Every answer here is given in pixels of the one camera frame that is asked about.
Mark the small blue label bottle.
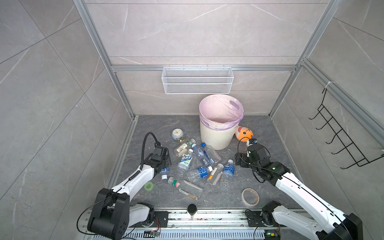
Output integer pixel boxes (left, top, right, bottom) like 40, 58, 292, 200
223, 159, 235, 177

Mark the orange white label bottle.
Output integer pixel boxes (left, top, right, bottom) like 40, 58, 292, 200
207, 164, 224, 186

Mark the clear bottle red green cap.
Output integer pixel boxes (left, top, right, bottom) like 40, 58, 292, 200
168, 177, 203, 200

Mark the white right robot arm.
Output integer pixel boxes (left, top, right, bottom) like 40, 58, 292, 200
235, 139, 364, 240

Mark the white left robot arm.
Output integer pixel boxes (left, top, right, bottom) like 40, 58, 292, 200
87, 146, 171, 240

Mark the cream plastic waste bin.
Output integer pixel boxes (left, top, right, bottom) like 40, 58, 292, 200
200, 120, 240, 150

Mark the pink bin liner bag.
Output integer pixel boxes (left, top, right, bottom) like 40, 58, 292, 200
199, 94, 244, 131

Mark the orange fish plush toy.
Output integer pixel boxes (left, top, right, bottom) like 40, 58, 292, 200
235, 126, 254, 143

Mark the clear bottle blue cap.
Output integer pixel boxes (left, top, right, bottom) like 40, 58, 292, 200
192, 144, 213, 167
201, 143, 222, 164

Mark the green tape roll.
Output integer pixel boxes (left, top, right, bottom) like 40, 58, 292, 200
144, 182, 154, 192

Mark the clear bottle blue cap right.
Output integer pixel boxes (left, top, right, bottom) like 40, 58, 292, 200
201, 143, 222, 164

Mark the beige tape roll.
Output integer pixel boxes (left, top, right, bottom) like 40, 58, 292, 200
241, 188, 260, 207

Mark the black lidded small jar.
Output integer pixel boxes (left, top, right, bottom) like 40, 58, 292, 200
187, 204, 198, 218

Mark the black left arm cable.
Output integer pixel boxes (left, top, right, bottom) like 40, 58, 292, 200
140, 131, 160, 170

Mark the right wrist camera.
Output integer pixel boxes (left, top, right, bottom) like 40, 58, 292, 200
247, 138, 258, 147

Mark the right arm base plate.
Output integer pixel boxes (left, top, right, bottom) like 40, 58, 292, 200
244, 209, 285, 228

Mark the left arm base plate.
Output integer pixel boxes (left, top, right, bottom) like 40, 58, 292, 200
137, 211, 169, 228

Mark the white wire mesh basket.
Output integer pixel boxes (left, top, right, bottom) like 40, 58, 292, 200
162, 67, 234, 95

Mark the black wire hook rack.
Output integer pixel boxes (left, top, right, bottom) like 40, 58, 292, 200
309, 89, 384, 170

